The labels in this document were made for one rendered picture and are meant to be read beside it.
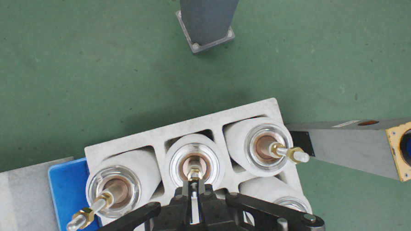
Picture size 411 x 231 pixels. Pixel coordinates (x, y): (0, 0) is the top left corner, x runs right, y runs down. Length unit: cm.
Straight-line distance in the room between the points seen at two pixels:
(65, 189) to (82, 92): 27
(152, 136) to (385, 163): 36
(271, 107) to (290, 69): 28
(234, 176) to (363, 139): 22
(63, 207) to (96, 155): 19
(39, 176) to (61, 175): 4
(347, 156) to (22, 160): 80
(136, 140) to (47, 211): 28
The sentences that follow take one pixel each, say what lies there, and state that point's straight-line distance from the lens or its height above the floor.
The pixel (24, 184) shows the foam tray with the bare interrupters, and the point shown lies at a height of 15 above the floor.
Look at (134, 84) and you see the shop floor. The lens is 55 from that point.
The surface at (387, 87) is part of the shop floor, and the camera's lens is 86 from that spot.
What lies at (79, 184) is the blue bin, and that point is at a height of 4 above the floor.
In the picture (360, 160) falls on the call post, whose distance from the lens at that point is 36.
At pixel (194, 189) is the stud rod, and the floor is 35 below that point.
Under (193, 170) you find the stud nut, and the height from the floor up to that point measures 29.
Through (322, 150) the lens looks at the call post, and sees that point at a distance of 41.
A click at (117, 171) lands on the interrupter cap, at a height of 25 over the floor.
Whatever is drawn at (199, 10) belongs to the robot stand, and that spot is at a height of 17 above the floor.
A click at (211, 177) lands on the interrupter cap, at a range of 26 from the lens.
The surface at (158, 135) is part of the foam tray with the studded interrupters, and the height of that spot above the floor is 18.
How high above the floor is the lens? 50
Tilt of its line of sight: 84 degrees down
